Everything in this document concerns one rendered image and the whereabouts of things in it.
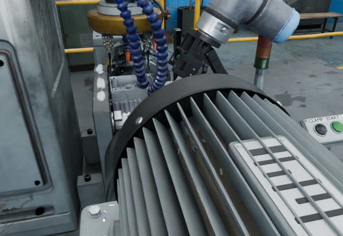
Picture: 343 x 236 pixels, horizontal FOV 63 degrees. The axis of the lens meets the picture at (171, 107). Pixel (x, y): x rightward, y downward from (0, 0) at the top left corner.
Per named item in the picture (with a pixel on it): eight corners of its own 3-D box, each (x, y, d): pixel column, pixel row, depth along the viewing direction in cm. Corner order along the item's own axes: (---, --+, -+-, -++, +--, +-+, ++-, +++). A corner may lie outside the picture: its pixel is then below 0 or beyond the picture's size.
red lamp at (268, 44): (261, 48, 113) (263, 37, 110) (254, 44, 118) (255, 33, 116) (274, 47, 114) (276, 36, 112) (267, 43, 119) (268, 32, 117)
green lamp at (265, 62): (258, 69, 117) (259, 59, 115) (251, 64, 122) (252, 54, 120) (270, 68, 118) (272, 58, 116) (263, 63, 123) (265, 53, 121)
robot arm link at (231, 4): (274, -16, 62) (239, -42, 59) (243, 34, 66) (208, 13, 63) (258, -18, 71) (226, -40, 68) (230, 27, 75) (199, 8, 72)
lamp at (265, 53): (259, 59, 115) (261, 48, 113) (252, 54, 120) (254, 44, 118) (272, 58, 116) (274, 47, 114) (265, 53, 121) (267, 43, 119)
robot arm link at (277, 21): (287, 9, 77) (252, -15, 73) (311, 16, 66) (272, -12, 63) (267, 40, 80) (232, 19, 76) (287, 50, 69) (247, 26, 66)
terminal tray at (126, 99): (113, 116, 76) (111, 92, 72) (111, 98, 85) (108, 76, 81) (157, 111, 78) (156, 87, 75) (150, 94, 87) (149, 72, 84)
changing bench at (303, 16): (328, 34, 566) (334, 12, 545) (339, 38, 538) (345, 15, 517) (263, 38, 543) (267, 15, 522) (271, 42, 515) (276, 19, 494)
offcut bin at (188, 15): (200, 31, 588) (203, -11, 548) (208, 37, 548) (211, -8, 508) (176, 32, 578) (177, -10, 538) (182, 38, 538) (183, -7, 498)
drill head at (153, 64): (106, 130, 98) (97, 62, 86) (104, 83, 133) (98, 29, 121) (176, 121, 103) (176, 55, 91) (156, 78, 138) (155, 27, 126)
